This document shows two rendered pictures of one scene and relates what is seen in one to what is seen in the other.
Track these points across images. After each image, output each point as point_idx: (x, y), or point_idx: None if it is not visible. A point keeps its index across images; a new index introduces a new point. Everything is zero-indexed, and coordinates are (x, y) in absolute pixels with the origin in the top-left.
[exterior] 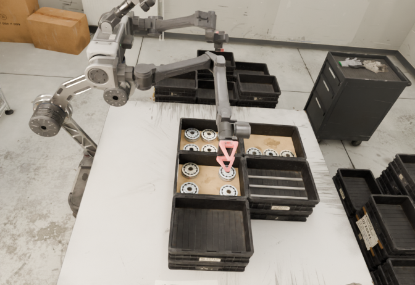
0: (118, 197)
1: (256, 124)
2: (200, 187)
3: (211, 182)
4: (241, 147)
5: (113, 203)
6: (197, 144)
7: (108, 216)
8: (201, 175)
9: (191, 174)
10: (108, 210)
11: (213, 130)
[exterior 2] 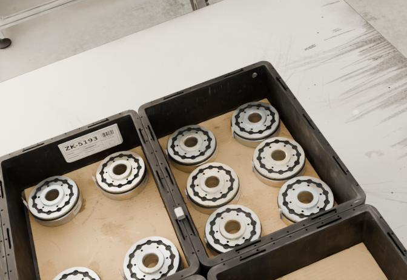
0: (56, 112)
1: (404, 264)
2: (81, 222)
3: (109, 240)
4: (241, 250)
5: (39, 112)
6: (232, 153)
7: (9, 121)
8: (123, 206)
9: (105, 180)
10: (22, 113)
11: (303, 159)
